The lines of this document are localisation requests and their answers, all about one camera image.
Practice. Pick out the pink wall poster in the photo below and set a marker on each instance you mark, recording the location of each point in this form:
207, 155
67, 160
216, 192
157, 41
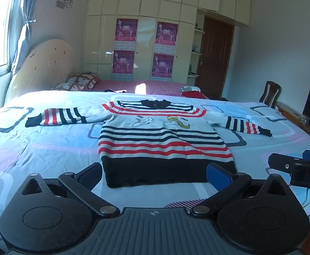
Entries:
166, 35
126, 33
123, 63
162, 66

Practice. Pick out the patterned pillow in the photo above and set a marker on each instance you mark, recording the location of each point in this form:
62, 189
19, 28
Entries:
64, 86
84, 80

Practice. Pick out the white corner shelf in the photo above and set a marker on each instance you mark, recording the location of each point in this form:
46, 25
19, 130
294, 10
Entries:
196, 53

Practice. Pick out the striped folded garment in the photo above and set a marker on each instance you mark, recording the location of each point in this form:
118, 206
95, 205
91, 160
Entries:
189, 88

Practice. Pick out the red folded garment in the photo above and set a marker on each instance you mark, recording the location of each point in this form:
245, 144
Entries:
193, 94

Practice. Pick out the cream rounded headboard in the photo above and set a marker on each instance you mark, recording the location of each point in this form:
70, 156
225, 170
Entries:
43, 66

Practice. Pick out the wooden television stand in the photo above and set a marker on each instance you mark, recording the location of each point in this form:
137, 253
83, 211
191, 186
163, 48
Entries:
290, 113

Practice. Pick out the dark wooden chair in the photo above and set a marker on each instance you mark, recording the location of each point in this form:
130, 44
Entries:
269, 93

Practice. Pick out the brown wooden door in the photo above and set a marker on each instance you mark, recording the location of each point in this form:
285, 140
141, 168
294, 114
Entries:
217, 58

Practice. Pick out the striped knit sweater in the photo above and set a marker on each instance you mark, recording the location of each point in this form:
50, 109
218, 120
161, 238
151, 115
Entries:
157, 140

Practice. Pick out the blue patterned bed sheet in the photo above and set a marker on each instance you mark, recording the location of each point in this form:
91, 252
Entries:
51, 151

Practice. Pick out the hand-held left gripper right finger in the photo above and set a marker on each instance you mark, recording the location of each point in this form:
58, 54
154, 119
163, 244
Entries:
218, 175

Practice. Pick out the grey curtain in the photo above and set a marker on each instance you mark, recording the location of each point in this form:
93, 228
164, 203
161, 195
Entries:
25, 32

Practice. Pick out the cream wardrobe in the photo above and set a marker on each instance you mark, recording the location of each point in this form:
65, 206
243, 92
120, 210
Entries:
147, 5

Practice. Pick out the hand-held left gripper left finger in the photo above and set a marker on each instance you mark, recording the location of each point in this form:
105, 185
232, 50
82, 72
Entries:
88, 175

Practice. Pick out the pink bed sheet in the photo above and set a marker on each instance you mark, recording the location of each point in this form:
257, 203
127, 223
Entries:
157, 86

